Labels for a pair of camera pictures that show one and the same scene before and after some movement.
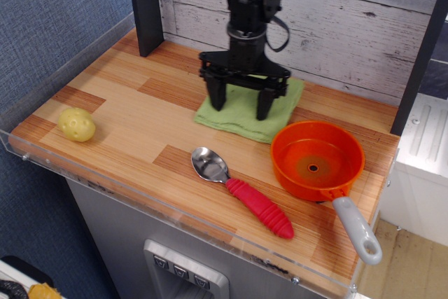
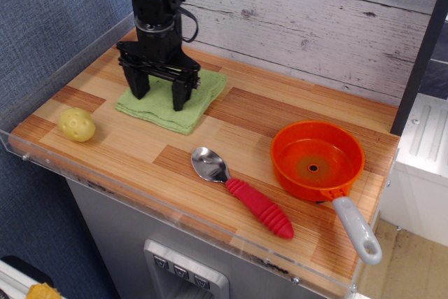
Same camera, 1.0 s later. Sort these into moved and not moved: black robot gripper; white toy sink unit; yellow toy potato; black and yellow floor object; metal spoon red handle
Moved: black robot gripper
Not moved: black and yellow floor object; metal spoon red handle; white toy sink unit; yellow toy potato
